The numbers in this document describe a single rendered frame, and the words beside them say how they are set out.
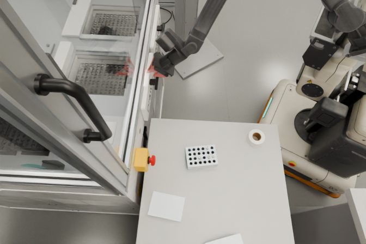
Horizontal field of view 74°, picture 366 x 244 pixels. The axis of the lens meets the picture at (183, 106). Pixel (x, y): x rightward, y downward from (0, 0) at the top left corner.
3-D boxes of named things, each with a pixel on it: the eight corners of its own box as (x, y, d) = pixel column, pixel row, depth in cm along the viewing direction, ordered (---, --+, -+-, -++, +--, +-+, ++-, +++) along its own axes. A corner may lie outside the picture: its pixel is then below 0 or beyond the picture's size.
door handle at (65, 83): (116, 133, 45) (80, 71, 28) (114, 146, 44) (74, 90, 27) (90, 132, 45) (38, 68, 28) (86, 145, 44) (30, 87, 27)
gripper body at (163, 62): (153, 53, 98) (164, 44, 93) (172, 65, 104) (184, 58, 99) (150, 66, 95) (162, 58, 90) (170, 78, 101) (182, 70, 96)
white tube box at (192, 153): (213, 147, 106) (214, 144, 103) (217, 166, 102) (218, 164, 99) (185, 150, 105) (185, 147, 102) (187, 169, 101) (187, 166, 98)
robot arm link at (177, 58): (187, 60, 90) (191, 52, 94) (174, 47, 87) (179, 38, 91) (174, 68, 95) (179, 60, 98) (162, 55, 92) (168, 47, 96)
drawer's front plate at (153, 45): (160, 20, 134) (159, 4, 124) (155, 62, 120) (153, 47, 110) (157, 20, 134) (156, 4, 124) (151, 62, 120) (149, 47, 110)
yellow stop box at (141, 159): (151, 153, 96) (149, 147, 90) (149, 172, 93) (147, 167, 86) (138, 153, 96) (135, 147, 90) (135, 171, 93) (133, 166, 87)
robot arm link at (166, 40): (199, 48, 86) (200, 40, 93) (177, 23, 81) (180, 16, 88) (174, 67, 91) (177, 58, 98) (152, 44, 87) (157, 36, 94)
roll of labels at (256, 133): (246, 146, 107) (248, 143, 103) (246, 131, 110) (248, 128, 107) (262, 148, 106) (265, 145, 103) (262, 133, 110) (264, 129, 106)
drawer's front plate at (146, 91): (154, 67, 119) (152, 52, 109) (147, 121, 105) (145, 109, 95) (151, 67, 119) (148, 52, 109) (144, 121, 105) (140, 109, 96)
